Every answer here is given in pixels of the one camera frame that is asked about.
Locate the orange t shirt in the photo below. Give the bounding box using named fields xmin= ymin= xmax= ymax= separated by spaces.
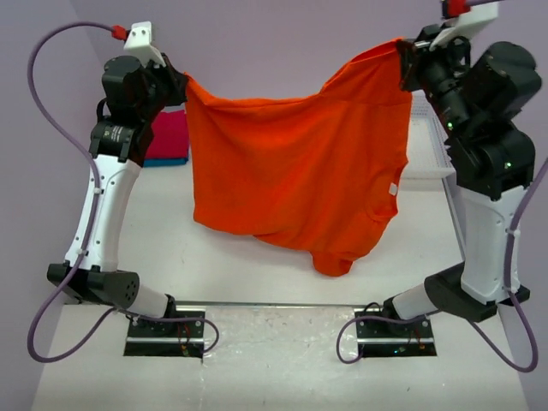
xmin=186 ymin=40 xmax=412 ymax=277

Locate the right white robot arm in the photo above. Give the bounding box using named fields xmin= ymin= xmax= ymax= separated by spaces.
xmin=382 ymin=25 xmax=542 ymax=323

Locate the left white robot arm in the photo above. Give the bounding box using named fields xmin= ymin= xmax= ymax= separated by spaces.
xmin=46 ymin=56 xmax=188 ymax=319

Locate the folded red t shirt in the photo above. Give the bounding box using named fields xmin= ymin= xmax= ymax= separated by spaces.
xmin=146 ymin=110 xmax=189 ymax=162

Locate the folded blue t shirt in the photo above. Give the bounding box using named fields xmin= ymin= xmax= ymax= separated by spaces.
xmin=144 ymin=158 xmax=188 ymax=168

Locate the white plastic basket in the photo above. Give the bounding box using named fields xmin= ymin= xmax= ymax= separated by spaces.
xmin=402 ymin=92 xmax=455 ymax=180

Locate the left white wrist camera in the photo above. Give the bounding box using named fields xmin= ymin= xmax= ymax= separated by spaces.
xmin=123 ymin=21 xmax=166 ymax=67

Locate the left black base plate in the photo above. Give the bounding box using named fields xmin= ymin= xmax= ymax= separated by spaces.
xmin=127 ymin=307 xmax=205 ymax=343

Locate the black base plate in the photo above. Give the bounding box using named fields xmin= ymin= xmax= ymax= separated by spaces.
xmin=127 ymin=307 xmax=205 ymax=343
xmin=355 ymin=302 xmax=433 ymax=342

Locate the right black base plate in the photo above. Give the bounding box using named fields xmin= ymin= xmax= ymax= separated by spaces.
xmin=355 ymin=302 xmax=433 ymax=342

